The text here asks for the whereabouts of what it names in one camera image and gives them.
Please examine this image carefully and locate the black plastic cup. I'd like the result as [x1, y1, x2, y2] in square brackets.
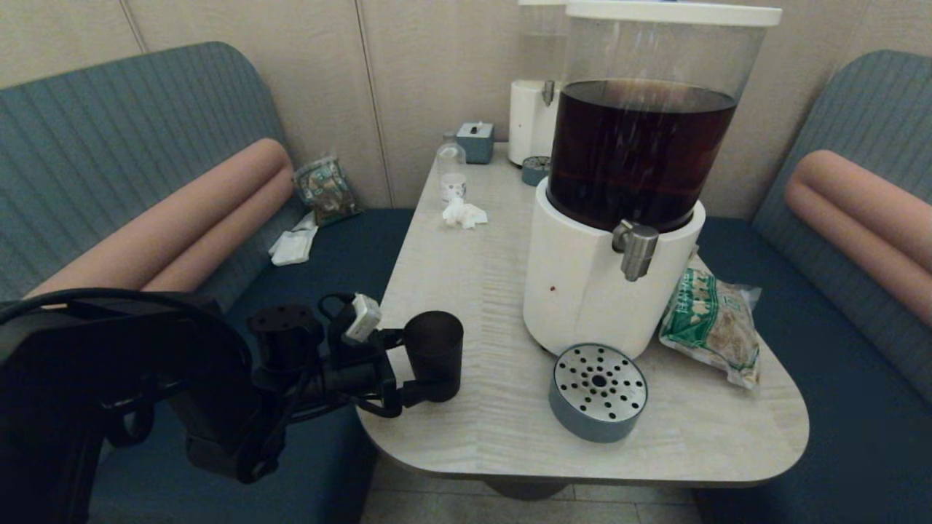
[404, 311, 465, 403]

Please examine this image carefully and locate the blue-grey tissue box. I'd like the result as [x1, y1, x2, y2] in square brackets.
[457, 122, 496, 164]

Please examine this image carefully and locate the clear snack bag dark print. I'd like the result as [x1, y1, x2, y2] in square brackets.
[292, 155, 363, 226]

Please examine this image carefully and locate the dark tea beverage dispenser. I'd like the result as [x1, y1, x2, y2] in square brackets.
[522, 1, 782, 360]

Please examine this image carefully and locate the clear plastic bottle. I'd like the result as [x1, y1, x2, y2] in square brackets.
[436, 132, 467, 203]

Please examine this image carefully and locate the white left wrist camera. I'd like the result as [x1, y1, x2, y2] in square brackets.
[342, 293, 383, 345]

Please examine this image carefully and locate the clear water beverage dispenser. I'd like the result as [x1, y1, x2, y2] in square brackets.
[508, 0, 576, 167]

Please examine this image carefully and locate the teal upholstered booth bench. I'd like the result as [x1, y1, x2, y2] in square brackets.
[0, 41, 416, 524]
[692, 49, 932, 524]

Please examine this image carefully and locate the white napkin packet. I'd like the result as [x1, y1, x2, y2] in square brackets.
[269, 211, 320, 266]

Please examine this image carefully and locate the round perforated drip tray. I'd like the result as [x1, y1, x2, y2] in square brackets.
[521, 155, 553, 187]
[548, 344, 648, 443]

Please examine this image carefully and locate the dark table pedestal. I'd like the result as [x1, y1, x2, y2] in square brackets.
[481, 480, 576, 501]

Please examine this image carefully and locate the thin black camera cable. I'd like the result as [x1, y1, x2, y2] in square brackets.
[318, 293, 358, 343]

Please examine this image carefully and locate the green printed snack bag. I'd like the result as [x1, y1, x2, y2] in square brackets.
[657, 255, 762, 392]

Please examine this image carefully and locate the crumpled white tissue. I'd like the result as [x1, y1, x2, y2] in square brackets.
[442, 196, 489, 230]

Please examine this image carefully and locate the pink cylindrical back bolster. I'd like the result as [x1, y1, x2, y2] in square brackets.
[25, 138, 295, 299]
[783, 149, 932, 326]

